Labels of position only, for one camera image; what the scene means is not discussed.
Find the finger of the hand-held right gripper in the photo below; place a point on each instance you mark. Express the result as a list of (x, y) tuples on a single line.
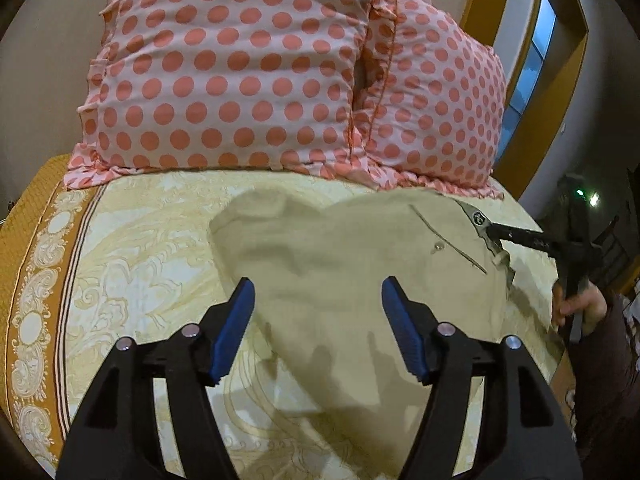
[(492, 230)]

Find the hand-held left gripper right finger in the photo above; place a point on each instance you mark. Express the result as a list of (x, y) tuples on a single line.
[(403, 330)]

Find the person's right hand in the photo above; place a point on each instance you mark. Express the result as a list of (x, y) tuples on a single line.
[(575, 304)]

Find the yellow door frame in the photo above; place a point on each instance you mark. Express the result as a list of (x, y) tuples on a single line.
[(530, 75)]

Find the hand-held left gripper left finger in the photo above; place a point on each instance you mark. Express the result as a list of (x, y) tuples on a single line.
[(234, 324)]

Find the yellow patterned bedsheet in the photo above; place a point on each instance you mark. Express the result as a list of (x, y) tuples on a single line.
[(125, 285)]

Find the pink polka dot pillow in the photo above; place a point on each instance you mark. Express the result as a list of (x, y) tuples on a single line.
[(225, 65), (435, 100)]

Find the beige pants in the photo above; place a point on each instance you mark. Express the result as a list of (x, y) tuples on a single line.
[(345, 280)]

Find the person's right forearm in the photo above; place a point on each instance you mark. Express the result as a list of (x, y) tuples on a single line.
[(607, 360)]

